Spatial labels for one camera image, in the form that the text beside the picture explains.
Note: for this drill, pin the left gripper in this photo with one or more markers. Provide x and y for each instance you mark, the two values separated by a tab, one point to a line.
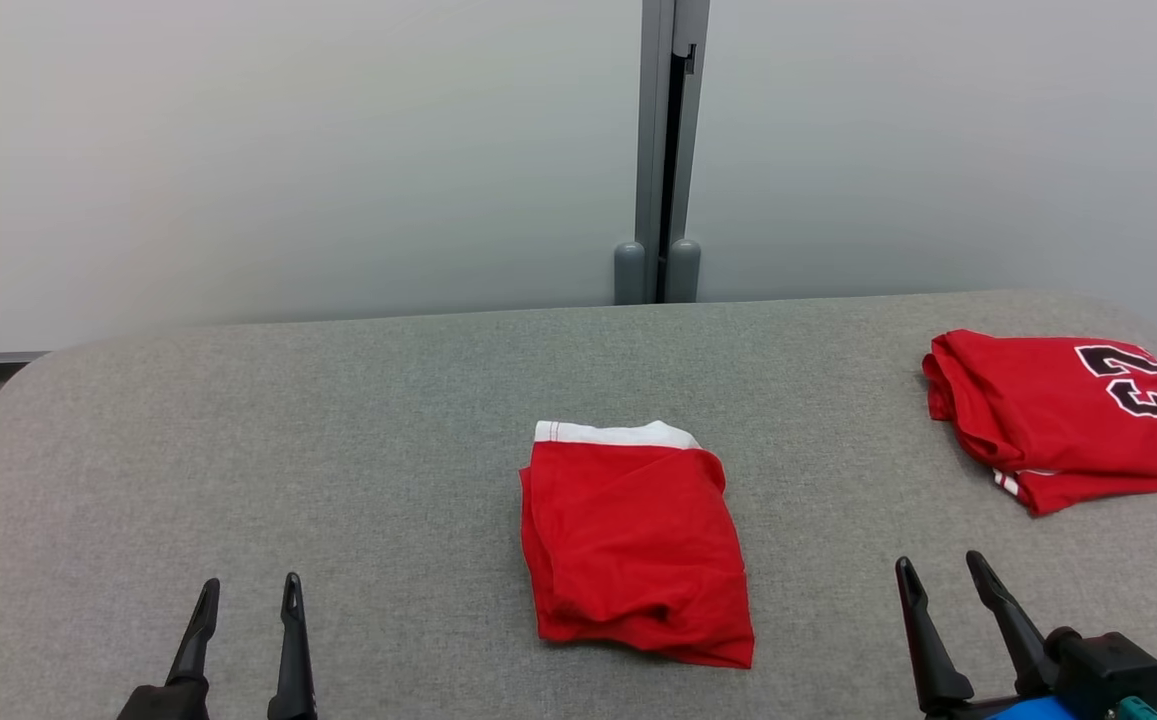
173	703

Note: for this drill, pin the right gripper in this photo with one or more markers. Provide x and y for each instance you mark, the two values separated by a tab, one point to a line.
953	712

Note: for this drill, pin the red white jersey shirt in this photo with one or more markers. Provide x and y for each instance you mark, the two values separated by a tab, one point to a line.
1058	420

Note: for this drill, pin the red shorts with white stripe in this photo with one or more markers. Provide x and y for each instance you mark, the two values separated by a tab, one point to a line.
638	550

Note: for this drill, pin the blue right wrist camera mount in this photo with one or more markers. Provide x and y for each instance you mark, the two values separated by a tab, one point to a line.
1033	710

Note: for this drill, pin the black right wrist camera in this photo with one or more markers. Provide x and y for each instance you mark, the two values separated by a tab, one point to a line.
1103	665

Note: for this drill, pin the teal right camera connector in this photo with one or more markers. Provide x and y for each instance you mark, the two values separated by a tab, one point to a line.
1141	710

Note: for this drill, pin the grey double partition post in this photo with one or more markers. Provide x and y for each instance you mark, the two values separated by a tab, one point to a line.
663	150

